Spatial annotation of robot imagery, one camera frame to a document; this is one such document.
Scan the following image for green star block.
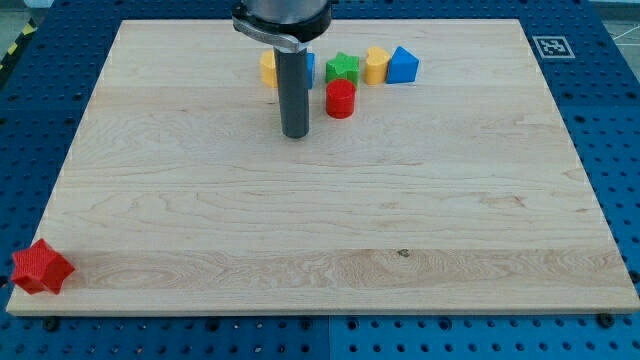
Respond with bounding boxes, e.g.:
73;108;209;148
325;52;360;87

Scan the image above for yellow heart block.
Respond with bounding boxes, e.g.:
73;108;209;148
364;46;391;85

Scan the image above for yellow block behind rod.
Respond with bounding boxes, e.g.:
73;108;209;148
259;50;278;88

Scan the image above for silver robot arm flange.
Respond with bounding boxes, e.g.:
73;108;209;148
231;0;332;53

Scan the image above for white fiducial marker tag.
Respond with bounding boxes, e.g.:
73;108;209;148
533;35;575;59

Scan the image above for red star block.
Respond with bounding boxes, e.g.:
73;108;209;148
11;238;75;295

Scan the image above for blue triangle block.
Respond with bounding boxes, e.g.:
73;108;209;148
386;46;420;84

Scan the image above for wooden board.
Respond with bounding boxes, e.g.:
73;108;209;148
7;19;639;316

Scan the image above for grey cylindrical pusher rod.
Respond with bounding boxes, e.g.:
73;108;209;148
274;49;309;139

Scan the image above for blue block behind rod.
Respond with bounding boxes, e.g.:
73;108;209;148
306;52;315;90

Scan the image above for red cylinder block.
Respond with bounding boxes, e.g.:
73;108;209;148
325;79;356;119

